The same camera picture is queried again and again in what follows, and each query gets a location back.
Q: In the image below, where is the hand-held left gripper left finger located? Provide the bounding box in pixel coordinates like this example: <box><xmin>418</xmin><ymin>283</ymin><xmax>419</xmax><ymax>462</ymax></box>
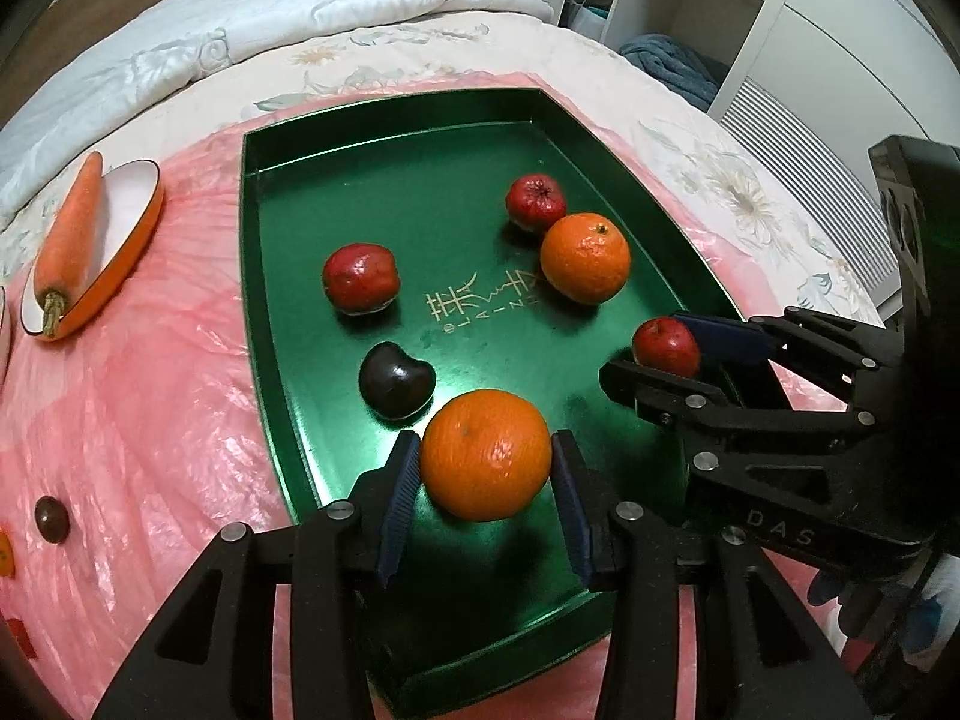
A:
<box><xmin>91</xmin><ymin>431</ymin><xmax>422</xmax><ymax>720</ymax></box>

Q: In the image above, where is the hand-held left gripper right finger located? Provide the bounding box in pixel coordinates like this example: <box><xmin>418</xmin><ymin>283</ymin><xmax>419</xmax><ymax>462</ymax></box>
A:
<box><xmin>550</xmin><ymin>427</ymin><xmax>875</xmax><ymax>720</ymax></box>

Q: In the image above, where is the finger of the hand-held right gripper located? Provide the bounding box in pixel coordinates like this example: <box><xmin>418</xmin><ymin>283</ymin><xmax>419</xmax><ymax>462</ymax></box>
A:
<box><xmin>598</xmin><ymin>358</ymin><xmax>880</xmax><ymax>472</ymax></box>
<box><xmin>671</xmin><ymin>307</ymin><xmax>905</xmax><ymax>410</ymax></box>

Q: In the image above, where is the dark plum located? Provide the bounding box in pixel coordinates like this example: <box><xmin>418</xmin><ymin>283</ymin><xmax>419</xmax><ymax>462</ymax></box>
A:
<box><xmin>34</xmin><ymin>496</ymin><xmax>71</xmax><ymax>543</ymax></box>
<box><xmin>358</xmin><ymin>341</ymin><xmax>437</xmax><ymax>421</ymax></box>

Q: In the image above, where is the green tray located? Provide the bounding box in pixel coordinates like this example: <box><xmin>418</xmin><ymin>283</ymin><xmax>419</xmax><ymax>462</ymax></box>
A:
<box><xmin>238</xmin><ymin>87</ymin><xmax>751</xmax><ymax>719</ymax></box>

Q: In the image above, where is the person's right hand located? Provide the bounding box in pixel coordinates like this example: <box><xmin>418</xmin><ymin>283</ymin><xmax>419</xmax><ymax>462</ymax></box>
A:
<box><xmin>808</xmin><ymin>566</ymin><xmax>950</xmax><ymax>661</ymax></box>

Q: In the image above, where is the white louvred panel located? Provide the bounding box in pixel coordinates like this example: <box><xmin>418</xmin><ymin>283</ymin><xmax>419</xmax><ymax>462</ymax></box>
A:
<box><xmin>709</xmin><ymin>75</ymin><xmax>901</xmax><ymax>293</ymax></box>

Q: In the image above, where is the pink plastic sheet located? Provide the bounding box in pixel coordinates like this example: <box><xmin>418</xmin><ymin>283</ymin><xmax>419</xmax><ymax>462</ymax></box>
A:
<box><xmin>0</xmin><ymin>71</ymin><xmax>878</xmax><ymax>720</ymax></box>

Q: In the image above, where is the blue towel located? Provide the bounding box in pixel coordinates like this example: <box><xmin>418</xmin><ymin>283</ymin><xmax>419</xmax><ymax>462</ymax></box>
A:
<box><xmin>619</xmin><ymin>34</ymin><xmax>728</xmax><ymax>113</ymax></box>

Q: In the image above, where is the white bag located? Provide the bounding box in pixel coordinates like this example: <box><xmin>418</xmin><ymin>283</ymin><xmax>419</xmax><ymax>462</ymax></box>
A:
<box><xmin>564</xmin><ymin>0</ymin><xmax>612</xmax><ymax>38</ymax></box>

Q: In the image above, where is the orange rimmed plate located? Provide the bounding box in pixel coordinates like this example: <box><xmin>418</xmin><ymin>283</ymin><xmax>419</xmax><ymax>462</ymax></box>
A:
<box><xmin>20</xmin><ymin>160</ymin><xmax>165</xmax><ymax>346</ymax></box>

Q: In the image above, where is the carrot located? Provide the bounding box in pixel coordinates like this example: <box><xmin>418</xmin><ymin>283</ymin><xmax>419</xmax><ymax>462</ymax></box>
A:
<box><xmin>33</xmin><ymin>151</ymin><xmax>104</xmax><ymax>338</ymax></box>

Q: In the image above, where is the white duvet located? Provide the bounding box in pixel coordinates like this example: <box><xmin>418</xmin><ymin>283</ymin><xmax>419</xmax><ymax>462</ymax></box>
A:
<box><xmin>0</xmin><ymin>0</ymin><xmax>556</xmax><ymax>196</ymax></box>

